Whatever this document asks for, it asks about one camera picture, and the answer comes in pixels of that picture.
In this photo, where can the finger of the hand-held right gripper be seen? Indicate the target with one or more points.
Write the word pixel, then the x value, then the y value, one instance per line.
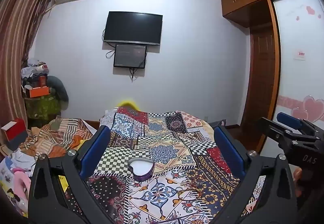
pixel 288 119
pixel 274 129

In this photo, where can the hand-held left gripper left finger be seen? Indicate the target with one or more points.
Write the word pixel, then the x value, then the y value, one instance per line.
pixel 97 149

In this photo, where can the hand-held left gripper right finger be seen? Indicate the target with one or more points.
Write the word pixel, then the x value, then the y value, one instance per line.
pixel 229 149

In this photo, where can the purple heart-shaped tin box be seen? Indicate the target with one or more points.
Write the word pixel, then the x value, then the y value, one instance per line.
pixel 140 169

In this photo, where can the person's right hand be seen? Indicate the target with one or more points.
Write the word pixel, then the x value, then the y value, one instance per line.
pixel 298 181

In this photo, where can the striped orange blanket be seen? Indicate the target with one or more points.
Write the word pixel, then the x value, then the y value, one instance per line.
pixel 63 133

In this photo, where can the brown wooden door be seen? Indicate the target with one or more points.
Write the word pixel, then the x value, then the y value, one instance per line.
pixel 260 74

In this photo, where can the yellow pillow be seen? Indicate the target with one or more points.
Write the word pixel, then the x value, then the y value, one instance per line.
pixel 129 103

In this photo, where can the patchwork printed blanket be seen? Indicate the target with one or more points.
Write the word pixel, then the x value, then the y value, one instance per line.
pixel 162 138

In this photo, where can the grey cushion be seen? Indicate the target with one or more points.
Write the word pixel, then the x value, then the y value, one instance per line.
pixel 60 90

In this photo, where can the light blue garment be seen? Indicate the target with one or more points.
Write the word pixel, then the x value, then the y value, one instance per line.
pixel 22 159

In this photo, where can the flat orange box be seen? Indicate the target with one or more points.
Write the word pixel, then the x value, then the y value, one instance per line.
pixel 38 92

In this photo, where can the white sliding door with hearts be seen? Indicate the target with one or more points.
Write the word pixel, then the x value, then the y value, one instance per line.
pixel 298 36

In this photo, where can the red and white box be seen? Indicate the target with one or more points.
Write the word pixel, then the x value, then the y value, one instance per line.
pixel 14 134

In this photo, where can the small upright orange box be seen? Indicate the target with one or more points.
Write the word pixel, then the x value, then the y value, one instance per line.
pixel 43 81

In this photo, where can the pile of clothes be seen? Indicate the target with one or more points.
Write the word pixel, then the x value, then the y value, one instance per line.
pixel 34 68

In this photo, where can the striped brown curtain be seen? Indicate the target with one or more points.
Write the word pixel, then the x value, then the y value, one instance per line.
pixel 15 36

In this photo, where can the white wall switch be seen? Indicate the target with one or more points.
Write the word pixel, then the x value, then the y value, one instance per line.
pixel 300 54

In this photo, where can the small black wall monitor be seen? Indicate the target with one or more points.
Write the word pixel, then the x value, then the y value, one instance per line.
pixel 129 55

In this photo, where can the black wall television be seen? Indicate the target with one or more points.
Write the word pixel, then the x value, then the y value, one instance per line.
pixel 133 28

